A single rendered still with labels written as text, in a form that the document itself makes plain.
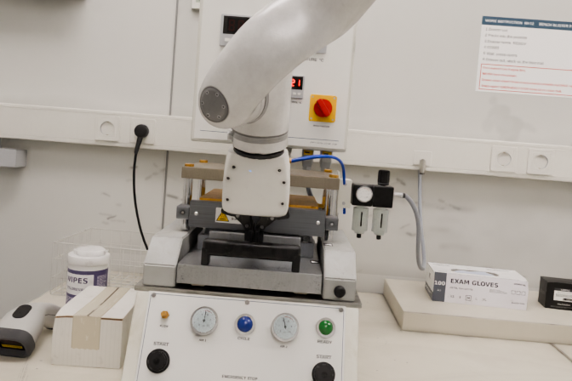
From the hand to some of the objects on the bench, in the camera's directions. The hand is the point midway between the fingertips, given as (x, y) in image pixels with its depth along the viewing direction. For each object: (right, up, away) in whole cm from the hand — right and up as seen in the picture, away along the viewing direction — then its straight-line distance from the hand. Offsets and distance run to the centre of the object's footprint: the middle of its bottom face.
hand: (254, 236), depth 87 cm
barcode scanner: (-43, -22, +16) cm, 51 cm away
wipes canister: (-39, -21, +32) cm, 55 cm away
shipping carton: (-30, -23, +16) cm, 41 cm away
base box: (0, -25, +16) cm, 30 cm away
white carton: (+53, -23, +54) cm, 79 cm away
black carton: (+75, -25, +53) cm, 95 cm away
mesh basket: (-38, -20, +55) cm, 70 cm away
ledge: (+74, -29, +52) cm, 95 cm away
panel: (-2, -26, -12) cm, 28 cm away
